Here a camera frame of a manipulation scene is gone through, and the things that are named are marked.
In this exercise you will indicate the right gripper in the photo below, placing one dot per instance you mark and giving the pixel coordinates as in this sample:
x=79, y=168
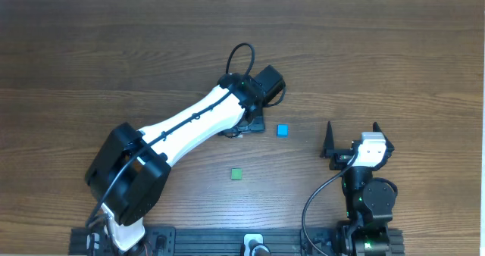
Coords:
x=341, y=158

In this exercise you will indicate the blue cube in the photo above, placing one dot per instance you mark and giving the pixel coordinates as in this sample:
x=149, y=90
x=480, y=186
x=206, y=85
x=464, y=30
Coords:
x=282, y=130

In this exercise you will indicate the green cube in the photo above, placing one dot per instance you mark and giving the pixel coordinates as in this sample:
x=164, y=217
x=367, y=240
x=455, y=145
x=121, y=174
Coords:
x=236, y=173

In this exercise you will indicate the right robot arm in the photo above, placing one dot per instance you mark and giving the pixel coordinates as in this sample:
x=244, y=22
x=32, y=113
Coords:
x=369, y=199

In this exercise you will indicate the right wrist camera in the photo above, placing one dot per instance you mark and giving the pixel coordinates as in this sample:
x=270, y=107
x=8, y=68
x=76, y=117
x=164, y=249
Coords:
x=371, y=148

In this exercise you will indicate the mounting rail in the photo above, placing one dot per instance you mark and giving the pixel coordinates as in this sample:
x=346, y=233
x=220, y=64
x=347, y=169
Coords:
x=212, y=241

